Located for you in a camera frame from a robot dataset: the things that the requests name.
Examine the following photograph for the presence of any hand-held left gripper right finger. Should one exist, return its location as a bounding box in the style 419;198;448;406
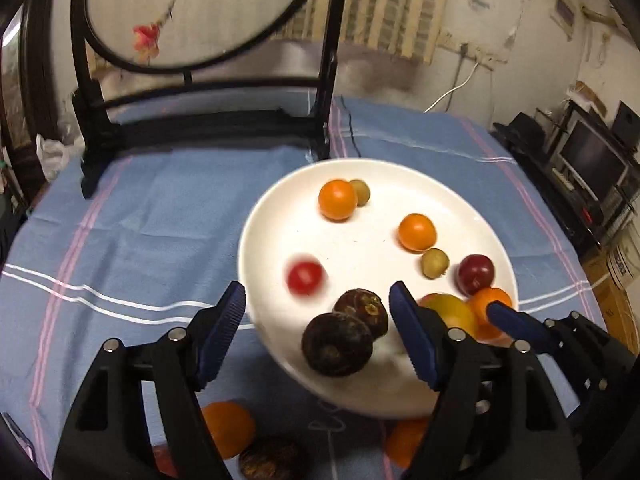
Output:
389;281;583;480

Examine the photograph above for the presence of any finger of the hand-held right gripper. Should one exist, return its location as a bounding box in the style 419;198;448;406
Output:
486;300;558;356

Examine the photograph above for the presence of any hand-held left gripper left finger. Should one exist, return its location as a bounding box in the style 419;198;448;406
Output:
52;281;247;480

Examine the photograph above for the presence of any orange mandarin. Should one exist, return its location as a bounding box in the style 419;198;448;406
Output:
318;179;359;222
384;416;431;468
202;401;257;460
467;287;513;343
398;213;437;253
419;293;478;338

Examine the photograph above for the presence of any brown water chestnut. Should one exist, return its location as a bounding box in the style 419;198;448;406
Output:
238;437;310;480
333;288;390;339
301;312;375;377

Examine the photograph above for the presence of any dark red plum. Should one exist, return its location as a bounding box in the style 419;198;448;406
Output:
152;444;178;478
457;254;496;296

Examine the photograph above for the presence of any small yellow-green citrus fruit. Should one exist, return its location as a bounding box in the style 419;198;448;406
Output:
421;248;450;280
349;179;371;207

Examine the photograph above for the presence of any white oval plate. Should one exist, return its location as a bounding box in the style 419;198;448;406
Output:
237;158;520;420

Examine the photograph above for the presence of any red cherry tomato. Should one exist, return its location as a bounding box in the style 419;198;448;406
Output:
286;255;328;297

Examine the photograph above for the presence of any blue striped tablecloth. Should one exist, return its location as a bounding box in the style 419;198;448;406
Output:
0;95;608;480

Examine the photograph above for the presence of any black computer monitor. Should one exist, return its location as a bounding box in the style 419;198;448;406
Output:
555;120;628;201

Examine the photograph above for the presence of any black hat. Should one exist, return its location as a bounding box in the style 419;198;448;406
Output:
492;112;548;148

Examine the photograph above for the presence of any black speaker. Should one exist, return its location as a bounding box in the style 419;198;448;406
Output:
612;101;640;153

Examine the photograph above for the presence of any white plastic bag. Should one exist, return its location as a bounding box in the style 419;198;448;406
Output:
36;132;86;181

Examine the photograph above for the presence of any dark wooden cabinet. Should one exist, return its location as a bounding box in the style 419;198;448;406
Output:
0;0;76;201

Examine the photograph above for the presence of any round painted screen black stand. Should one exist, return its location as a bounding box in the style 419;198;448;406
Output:
70;0;351;198

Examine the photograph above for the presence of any beige checkered curtain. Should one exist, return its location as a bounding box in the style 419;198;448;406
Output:
280;0;453;63

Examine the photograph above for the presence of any white power cable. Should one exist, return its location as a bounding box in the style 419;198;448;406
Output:
424;60;481;113

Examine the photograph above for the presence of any white wall socket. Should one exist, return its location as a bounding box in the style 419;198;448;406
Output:
457;42;506;68

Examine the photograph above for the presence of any white wall vent panel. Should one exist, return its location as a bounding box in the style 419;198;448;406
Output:
552;0;576;38

